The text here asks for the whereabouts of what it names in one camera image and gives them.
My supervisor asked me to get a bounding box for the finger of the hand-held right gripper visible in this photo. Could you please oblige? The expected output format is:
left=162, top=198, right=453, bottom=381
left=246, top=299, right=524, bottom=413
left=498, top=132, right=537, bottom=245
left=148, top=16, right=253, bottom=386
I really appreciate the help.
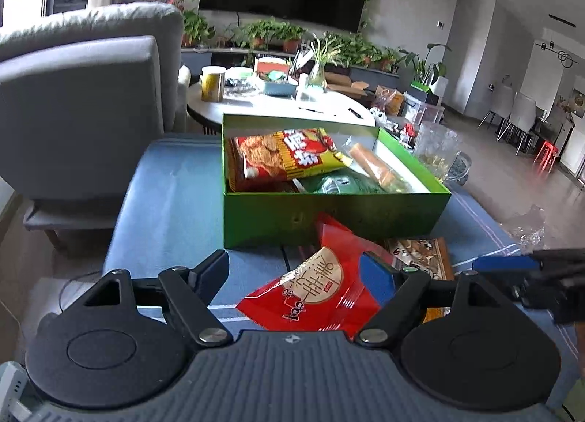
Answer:
left=472, top=254, right=540, bottom=288

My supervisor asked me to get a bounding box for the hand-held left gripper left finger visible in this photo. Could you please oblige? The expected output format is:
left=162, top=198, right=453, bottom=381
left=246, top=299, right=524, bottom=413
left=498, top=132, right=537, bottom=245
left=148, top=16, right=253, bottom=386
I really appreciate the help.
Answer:
left=73, top=249, right=234, bottom=347

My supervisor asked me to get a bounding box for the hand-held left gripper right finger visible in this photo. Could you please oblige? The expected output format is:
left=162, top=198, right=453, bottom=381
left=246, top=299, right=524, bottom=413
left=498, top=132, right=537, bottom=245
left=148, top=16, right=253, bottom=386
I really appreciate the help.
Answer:
left=354, top=252, right=519, bottom=350

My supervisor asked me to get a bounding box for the red snack packet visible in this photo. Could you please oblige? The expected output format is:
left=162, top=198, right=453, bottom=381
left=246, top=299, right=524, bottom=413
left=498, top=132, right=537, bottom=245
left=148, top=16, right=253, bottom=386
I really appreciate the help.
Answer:
left=236, top=213, right=403, bottom=339

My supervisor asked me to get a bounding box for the green cardboard box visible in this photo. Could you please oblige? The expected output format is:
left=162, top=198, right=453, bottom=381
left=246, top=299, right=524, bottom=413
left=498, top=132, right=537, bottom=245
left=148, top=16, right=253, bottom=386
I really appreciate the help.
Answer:
left=222, top=113, right=452, bottom=250

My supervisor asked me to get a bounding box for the green snack packet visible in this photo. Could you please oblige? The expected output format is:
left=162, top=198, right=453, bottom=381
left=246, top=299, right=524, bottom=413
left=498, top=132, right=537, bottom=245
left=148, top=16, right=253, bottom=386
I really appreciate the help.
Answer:
left=302, top=170, right=389, bottom=194

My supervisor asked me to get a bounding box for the clear cracker packet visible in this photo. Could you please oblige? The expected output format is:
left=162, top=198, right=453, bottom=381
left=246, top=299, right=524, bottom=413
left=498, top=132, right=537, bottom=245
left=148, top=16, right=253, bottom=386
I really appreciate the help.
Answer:
left=340, top=141, right=414, bottom=194

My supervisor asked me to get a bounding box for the red yellow chips packet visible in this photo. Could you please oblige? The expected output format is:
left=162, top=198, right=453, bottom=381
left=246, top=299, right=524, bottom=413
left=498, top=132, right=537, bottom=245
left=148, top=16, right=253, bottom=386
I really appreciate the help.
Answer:
left=227, top=128, right=352, bottom=193

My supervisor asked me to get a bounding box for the clear plastic bag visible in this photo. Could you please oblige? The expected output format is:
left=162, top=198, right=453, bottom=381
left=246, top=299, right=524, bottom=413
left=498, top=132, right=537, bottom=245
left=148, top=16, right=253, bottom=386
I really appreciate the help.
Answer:
left=500, top=205, right=549, bottom=253

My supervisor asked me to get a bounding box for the brown printed snack packet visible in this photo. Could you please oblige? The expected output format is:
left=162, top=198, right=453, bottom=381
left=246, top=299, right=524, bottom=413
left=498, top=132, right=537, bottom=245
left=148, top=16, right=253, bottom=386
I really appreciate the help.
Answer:
left=384, top=237, right=456, bottom=283

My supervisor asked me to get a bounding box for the blue striped tablecloth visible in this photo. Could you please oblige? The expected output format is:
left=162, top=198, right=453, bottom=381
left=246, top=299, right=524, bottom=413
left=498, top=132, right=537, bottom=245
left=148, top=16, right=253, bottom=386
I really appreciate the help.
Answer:
left=103, top=136, right=581, bottom=404

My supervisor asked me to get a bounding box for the red stool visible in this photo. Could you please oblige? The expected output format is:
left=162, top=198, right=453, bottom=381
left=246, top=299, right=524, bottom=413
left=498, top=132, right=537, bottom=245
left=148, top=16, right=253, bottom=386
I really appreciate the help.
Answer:
left=534, top=141, right=559, bottom=172

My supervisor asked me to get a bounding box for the glass mug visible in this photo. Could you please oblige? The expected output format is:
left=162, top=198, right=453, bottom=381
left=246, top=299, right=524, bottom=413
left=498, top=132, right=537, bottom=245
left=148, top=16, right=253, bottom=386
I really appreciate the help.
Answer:
left=414, top=121, right=471, bottom=185

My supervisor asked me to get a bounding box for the white dining chair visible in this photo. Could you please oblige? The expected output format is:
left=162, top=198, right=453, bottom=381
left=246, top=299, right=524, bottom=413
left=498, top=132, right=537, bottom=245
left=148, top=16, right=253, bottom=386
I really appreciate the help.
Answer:
left=480, top=84, right=515, bottom=139
left=498, top=93, right=537, bottom=155

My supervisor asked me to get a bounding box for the clear storage box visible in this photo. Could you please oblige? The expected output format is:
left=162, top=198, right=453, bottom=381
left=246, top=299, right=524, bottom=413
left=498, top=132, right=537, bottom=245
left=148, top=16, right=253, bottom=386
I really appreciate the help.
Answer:
left=402, top=93, right=446, bottom=125

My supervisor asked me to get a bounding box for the white round coffee table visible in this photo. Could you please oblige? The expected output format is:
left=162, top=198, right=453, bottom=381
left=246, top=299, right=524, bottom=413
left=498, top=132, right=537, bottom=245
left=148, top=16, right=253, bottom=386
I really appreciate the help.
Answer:
left=187, top=79, right=376, bottom=128

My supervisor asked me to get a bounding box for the yellow can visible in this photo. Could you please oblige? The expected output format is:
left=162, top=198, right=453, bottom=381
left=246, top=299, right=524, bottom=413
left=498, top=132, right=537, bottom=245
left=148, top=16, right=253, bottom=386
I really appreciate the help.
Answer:
left=200, top=65, right=228, bottom=103

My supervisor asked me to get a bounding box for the light blue basket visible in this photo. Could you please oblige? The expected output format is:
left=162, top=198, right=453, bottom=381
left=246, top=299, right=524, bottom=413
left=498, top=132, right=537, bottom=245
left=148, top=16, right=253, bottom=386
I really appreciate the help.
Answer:
left=263, top=72, right=298, bottom=97

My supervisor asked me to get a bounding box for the open cardboard box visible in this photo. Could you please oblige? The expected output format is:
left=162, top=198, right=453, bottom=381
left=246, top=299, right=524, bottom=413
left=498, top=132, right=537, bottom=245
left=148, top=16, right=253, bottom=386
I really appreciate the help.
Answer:
left=324, top=72, right=369, bottom=94

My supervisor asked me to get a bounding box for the grey sofa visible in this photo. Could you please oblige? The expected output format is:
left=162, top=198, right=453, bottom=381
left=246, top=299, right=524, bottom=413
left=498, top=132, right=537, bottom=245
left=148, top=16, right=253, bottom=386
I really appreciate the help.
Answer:
left=0, top=2, right=192, bottom=249

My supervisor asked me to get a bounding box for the large leafy plant white pot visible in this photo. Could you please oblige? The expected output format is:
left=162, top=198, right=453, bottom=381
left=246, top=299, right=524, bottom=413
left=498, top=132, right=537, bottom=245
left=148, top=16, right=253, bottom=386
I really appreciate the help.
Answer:
left=402, top=42, right=451, bottom=96

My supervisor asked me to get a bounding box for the orange box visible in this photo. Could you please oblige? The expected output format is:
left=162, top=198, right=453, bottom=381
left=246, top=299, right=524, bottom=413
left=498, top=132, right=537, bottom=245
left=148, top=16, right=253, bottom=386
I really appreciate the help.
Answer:
left=255, top=56, right=291, bottom=78

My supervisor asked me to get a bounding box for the spider plant in glass vase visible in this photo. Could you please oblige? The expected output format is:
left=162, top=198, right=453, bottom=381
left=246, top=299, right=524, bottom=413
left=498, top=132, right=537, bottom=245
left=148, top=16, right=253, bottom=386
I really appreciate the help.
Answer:
left=297, top=33, right=346, bottom=93

